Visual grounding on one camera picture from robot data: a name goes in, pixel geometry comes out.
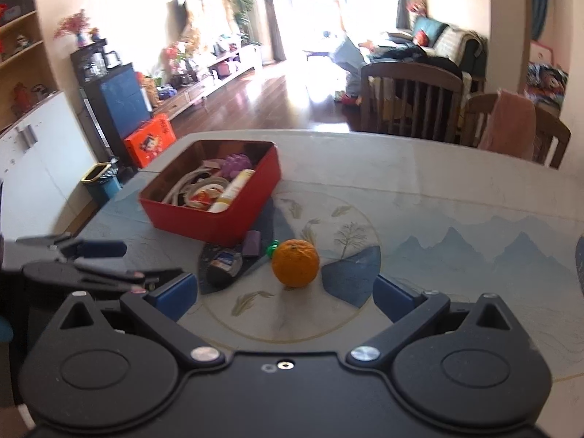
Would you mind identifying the black floss container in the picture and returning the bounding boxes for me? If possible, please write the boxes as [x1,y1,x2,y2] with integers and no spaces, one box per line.
[206,249,243,290]

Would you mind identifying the purple eraser block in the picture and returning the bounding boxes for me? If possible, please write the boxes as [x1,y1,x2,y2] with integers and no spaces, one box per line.
[242,230,261,258]

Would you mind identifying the white frame sunglasses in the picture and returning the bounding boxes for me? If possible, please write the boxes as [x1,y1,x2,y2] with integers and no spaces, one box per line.
[161,167,212,209]

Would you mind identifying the green push pin piece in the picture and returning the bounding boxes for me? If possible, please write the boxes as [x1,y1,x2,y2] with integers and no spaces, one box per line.
[265,240,279,258]

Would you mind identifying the orange fruit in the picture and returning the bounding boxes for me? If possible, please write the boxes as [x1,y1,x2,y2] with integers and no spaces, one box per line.
[271,239,320,289]

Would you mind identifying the white yellow vitamin bottle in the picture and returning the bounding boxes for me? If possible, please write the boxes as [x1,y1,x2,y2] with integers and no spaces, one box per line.
[208,169,256,214]

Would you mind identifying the clear tape roll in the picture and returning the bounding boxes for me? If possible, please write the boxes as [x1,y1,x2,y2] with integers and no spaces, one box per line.
[183,177,230,211]

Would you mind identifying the purple spiky toy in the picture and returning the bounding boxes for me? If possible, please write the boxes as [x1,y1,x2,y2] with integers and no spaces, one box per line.
[221,153,253,180]

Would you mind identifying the red candy wrapper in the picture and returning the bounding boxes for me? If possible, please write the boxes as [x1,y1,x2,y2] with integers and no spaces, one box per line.
[186,187,221,211]

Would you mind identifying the pink ridged plastic box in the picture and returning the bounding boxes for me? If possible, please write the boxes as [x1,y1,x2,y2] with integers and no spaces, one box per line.
[201,159,225,170]

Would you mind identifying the teal waste bin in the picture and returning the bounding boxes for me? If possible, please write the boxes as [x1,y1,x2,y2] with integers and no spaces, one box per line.
[81,162,122,208]

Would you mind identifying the white sideboard cabinet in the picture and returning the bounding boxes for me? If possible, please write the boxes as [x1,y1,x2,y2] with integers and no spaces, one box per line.
[1,92,97,239]

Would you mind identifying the red metal tin box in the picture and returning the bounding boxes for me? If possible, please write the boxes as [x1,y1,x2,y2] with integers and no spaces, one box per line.
[139,139,281,247]

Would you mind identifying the orange gift box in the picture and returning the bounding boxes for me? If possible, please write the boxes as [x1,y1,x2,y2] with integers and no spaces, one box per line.
[124,114,176,168]

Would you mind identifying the blue front dark cabinet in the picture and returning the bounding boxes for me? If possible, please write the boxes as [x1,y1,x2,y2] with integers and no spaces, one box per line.
[70,39,151,168]

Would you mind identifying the low wooden tv console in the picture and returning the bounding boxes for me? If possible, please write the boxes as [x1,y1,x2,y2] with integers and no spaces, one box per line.
[153,43,262,121]

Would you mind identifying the pink towel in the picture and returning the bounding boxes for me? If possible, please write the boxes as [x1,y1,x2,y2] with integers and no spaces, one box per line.
[478,90,537,161]

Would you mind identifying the wooden chair with towel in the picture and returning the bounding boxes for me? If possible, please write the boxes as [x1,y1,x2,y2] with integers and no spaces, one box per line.
[460,93,571,170]

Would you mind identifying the dark wooden dining chair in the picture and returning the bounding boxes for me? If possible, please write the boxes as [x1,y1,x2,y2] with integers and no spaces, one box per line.
[358,60,463,143]

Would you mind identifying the light blue paper bag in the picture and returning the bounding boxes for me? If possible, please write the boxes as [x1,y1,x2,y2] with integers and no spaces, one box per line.
[331,36,367,98]

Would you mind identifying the green sofa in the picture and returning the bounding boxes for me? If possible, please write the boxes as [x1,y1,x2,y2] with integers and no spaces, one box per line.
[387,14,488,78]

